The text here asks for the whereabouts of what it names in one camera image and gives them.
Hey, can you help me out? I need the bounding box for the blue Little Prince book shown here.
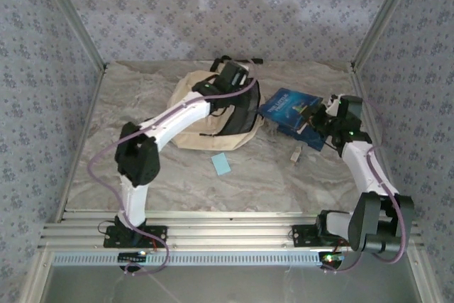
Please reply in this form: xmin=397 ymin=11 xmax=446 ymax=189
xmin=258 ymin=87 xmax=324 ymax=138

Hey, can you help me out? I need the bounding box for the cream canvas backpack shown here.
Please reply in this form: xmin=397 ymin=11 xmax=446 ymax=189
xmin=170 ymin=56 xmax=265 ymax=151

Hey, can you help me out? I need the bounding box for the light blue sticky note pad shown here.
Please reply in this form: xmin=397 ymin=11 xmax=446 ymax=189
xmin=211 ymin=153 xmax=231 ymax=177

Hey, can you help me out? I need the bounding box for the grey metal sheet panel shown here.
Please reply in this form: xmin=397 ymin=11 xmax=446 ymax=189
xmin=44 ymin=265 xmax=425 ymax=303

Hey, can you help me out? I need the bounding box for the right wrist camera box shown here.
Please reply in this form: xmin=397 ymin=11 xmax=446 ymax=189
xmin=326 ymin=93 xmax=344 ymax=115

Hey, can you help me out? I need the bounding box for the aluminium side rail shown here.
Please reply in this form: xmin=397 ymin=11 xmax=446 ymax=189
xmin=349 ymin=61 xmax=406 ymax=221
xmin=52 ymin=63 xmax=107 ymax=224

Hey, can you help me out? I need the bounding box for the aluminium frame post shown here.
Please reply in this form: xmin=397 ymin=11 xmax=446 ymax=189
xmin=350 ymin=0 xmax=423 ymax=72
xmin=35 ymin=0 xmax=109 ymax=72

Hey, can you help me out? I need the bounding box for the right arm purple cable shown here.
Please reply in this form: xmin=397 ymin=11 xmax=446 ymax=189
xmin=321 ymin=99 xmax=407 ymax=275

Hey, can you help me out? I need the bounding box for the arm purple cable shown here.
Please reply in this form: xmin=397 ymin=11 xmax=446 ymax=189
xmin=321 ymin=99 xmax=407 ymax=275
xmin=87 ymin=60 xmax=258 ymax=277

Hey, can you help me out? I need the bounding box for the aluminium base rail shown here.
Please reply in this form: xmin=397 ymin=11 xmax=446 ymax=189
xmin=38 ymin=210 xmax=425 ymax=251

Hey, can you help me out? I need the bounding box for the grey slotted cable duct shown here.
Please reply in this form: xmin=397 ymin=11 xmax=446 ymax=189
xmin=51 ymin=250 xmax=341 ymax=268

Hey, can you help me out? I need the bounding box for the aluminium frame leg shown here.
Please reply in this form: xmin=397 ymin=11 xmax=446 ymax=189
xmin=406 ymin=249 xmax=439 ymax=303
xmin=21 ymin=250 xmax=54 ymax=303

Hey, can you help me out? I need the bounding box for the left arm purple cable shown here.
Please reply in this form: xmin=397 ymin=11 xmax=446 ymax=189
xmin=87 ymin=60 xmax=258 ymax=277

